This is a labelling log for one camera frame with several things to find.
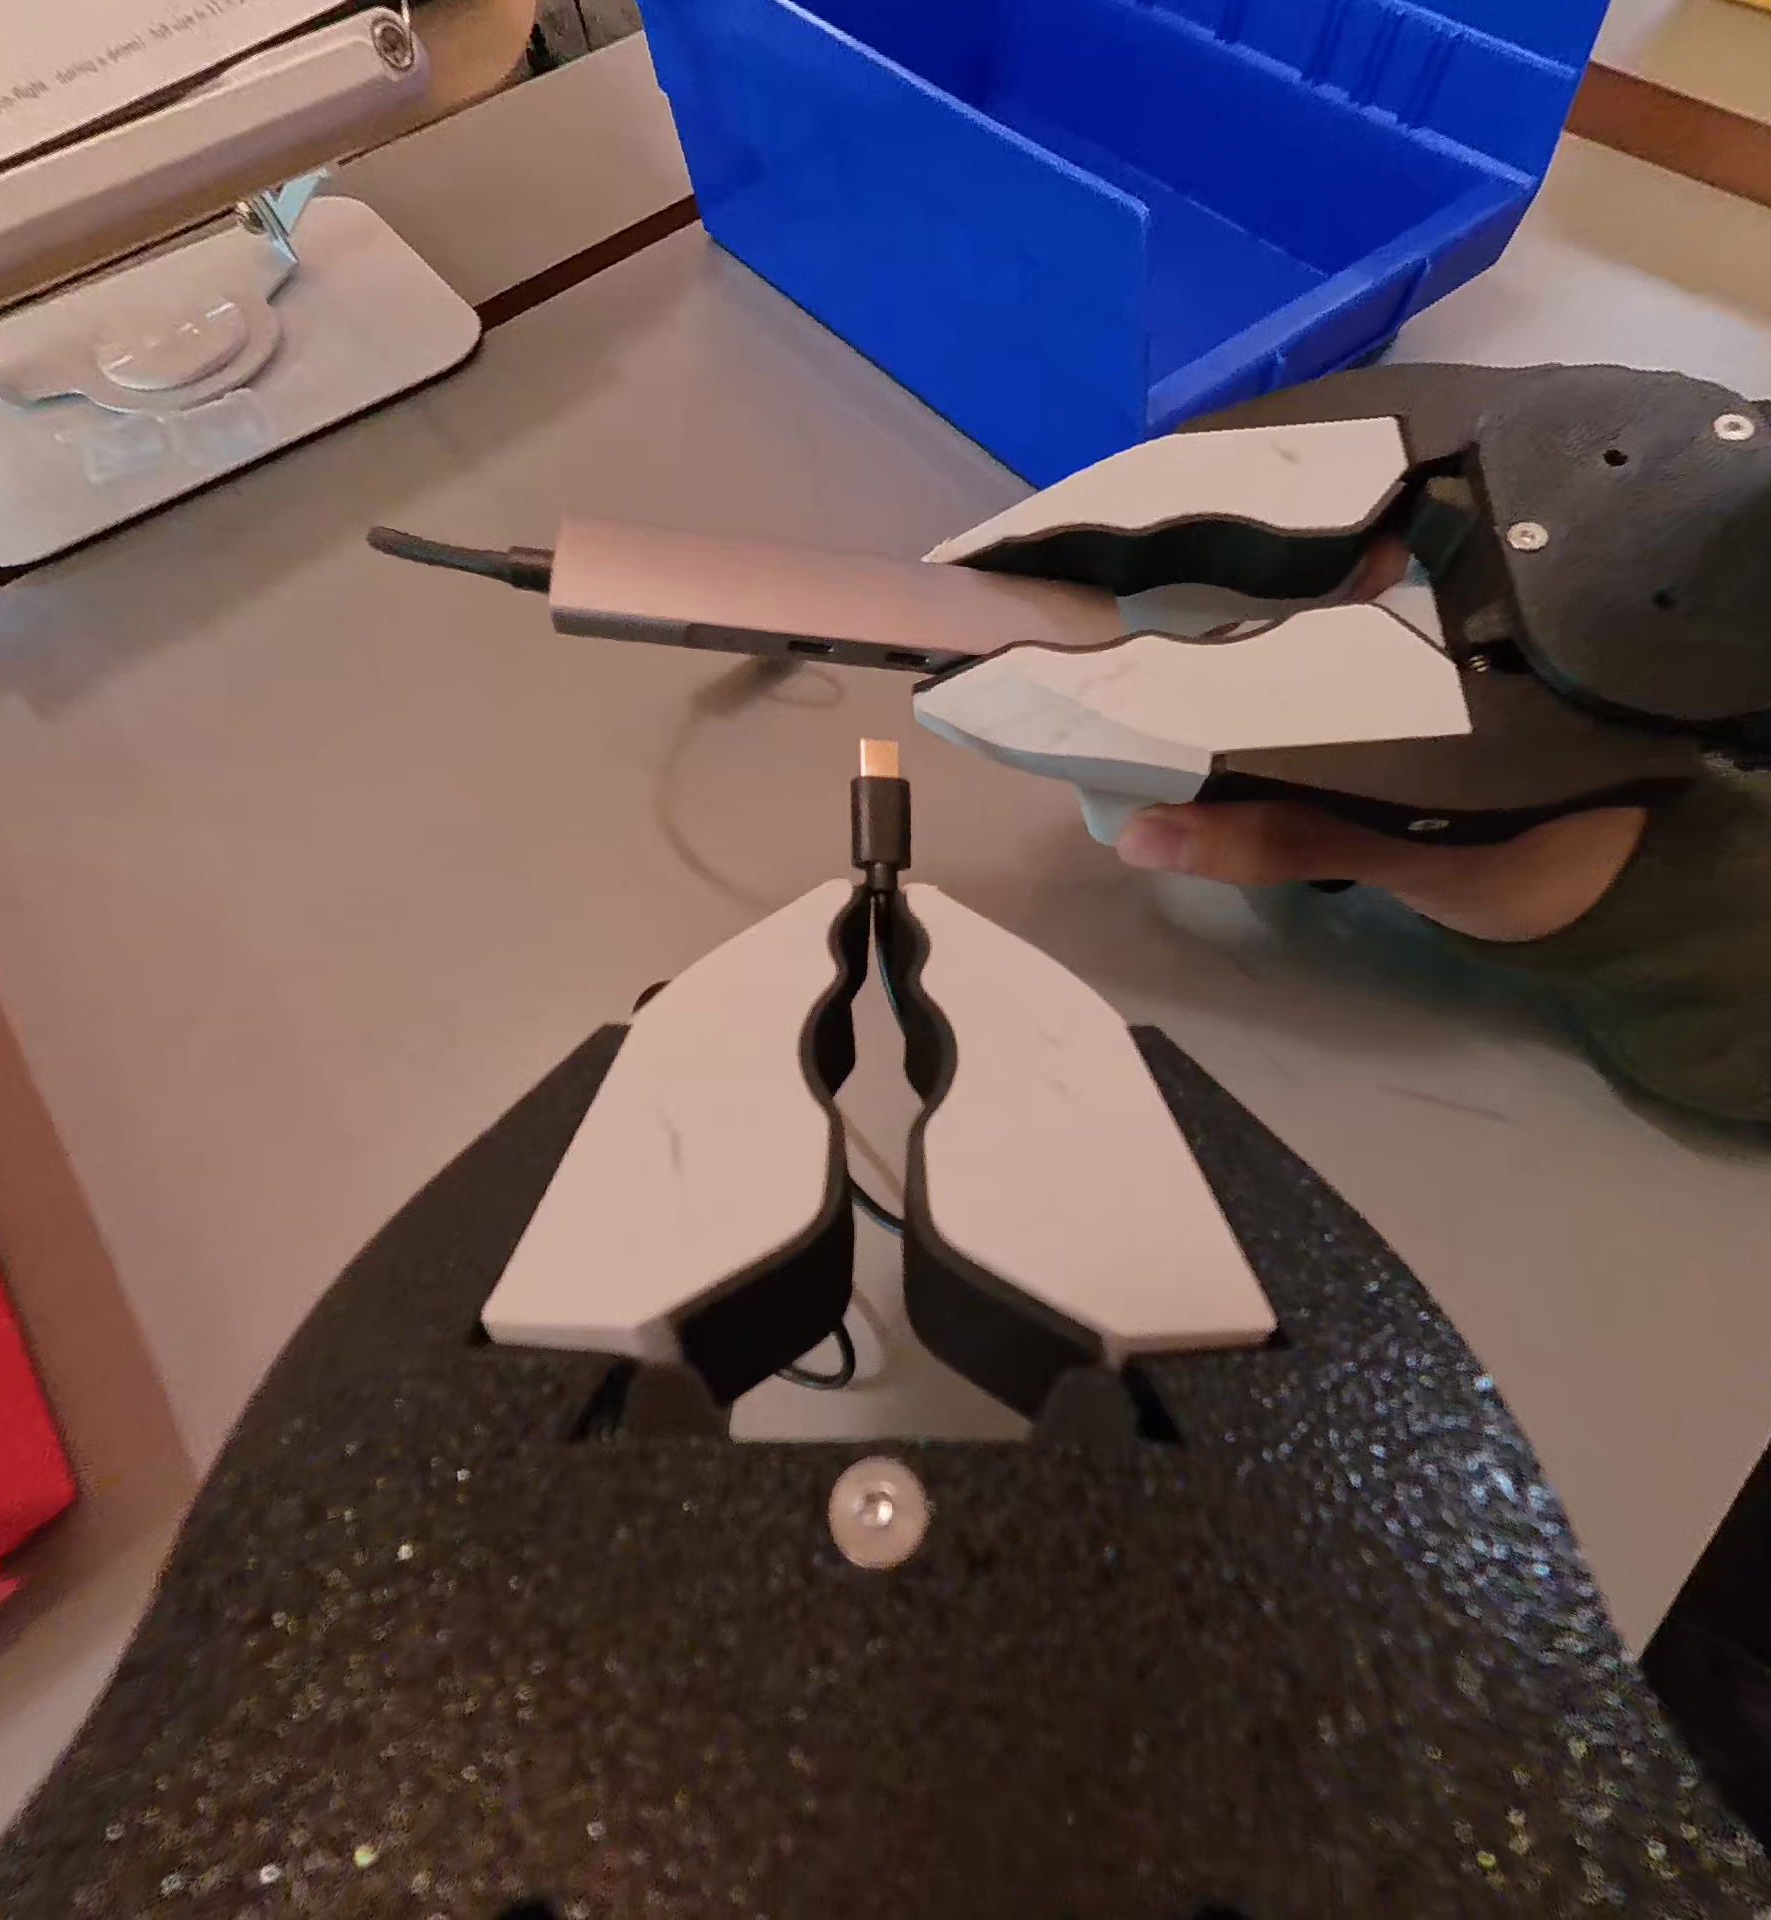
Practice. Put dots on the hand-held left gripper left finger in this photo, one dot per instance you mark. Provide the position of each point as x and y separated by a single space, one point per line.
675 1171

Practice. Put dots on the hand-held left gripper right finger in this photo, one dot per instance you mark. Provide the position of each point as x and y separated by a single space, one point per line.
1079 1171

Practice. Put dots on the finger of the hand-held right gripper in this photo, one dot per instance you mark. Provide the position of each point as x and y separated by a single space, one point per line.
1245 481
1275 691

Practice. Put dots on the grey usb hub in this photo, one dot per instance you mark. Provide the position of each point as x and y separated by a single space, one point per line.
765 593

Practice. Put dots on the person's right hand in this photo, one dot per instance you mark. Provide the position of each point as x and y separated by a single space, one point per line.
1515 885

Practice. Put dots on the blue plastic bin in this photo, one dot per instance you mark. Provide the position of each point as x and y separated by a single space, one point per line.
899 224

